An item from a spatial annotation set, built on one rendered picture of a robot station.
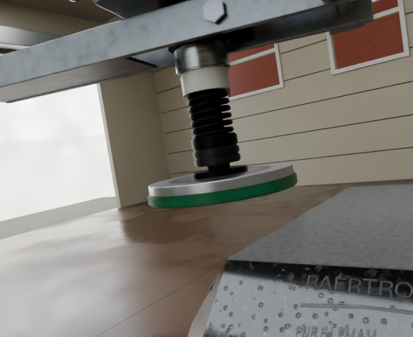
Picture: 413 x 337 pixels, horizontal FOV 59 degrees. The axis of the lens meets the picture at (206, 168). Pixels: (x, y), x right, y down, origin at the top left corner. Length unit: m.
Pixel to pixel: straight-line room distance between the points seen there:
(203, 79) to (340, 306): 0.35
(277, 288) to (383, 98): 6.32
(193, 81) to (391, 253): 0.34
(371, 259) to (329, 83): 6.57
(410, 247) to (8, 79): 0.61
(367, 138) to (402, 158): 0.62
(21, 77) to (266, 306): 0.52
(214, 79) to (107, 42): 0.16
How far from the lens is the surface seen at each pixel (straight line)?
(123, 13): 0.56
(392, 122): 6.55
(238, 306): 0.31
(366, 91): 6.70
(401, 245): 0.33
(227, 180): 0.44
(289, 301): 0.29
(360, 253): 0.31
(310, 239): 0.36
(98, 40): 0.58
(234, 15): 0.49
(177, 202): 0.46
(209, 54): 0.52
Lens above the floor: 0.96
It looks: 3 degrees down
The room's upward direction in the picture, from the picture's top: 9 degrees counter-clockwise
